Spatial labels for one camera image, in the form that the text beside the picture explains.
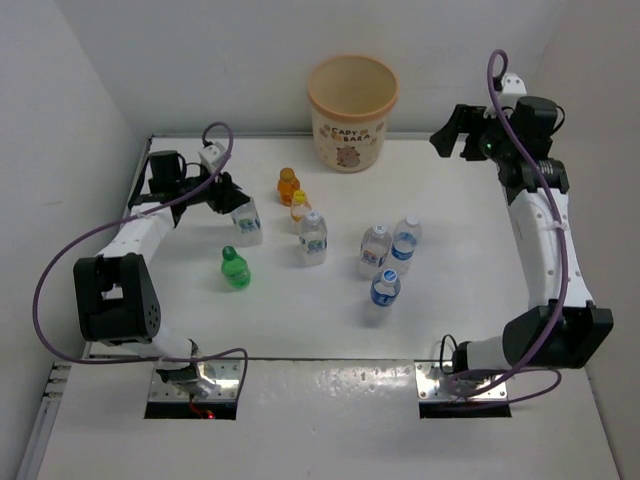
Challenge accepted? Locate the blue label Pocari bottle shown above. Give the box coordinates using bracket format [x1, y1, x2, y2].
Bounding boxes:
[366, 269, 401, 324]

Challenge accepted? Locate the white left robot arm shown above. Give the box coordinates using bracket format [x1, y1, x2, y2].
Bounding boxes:
[73, 143, 249, 398]

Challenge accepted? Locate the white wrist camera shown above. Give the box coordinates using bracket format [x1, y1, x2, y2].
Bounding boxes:
[198, 142, 226, 174]
[494, 72, 527, 104]

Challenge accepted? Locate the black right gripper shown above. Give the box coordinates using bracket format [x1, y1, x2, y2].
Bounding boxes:
[430, 104, 517, 165]

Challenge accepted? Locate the beige capybara plastic bin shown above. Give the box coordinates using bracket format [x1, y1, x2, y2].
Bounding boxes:
[307, 55, 399, 173]

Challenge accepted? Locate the clear bottle orange blue label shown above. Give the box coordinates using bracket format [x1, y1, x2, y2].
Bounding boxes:
[358, 224, 392, 279]

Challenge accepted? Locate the yellow cap small bottle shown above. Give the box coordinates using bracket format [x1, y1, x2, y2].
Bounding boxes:
[290, 189, 312, 233]

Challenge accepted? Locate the orange juice bottle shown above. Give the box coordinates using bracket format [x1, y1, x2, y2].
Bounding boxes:
[277, 167, 300, 207]

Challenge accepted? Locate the green plastic bottle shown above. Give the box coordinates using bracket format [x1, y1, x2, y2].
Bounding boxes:
[221, 246, 251, 289]

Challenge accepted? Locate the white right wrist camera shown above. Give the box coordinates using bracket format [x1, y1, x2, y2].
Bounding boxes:
[494, 72, 527, 104]

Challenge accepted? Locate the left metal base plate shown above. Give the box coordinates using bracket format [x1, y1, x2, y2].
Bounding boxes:
[148, 359, 242, 403]

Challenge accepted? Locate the clear bottle blue label tall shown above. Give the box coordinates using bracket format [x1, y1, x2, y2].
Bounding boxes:
[389, 215, 422, 275]

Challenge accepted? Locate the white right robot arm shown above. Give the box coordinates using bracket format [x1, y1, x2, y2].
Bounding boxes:
[430, 96, 614, 375]

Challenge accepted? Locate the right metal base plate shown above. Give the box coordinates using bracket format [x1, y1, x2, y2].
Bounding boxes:
[414, 361, 508, 404]

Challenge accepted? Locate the clear bottle QR cap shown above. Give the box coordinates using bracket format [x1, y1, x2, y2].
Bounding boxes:
[299, 210, 328, 266]

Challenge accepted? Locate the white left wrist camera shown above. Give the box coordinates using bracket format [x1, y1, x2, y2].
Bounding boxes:
[198, 142, 226, 174]

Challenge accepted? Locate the metal base plate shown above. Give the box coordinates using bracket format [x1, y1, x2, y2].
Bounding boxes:
[148, 359, 242, 403]
[414, 361, 508, 404]

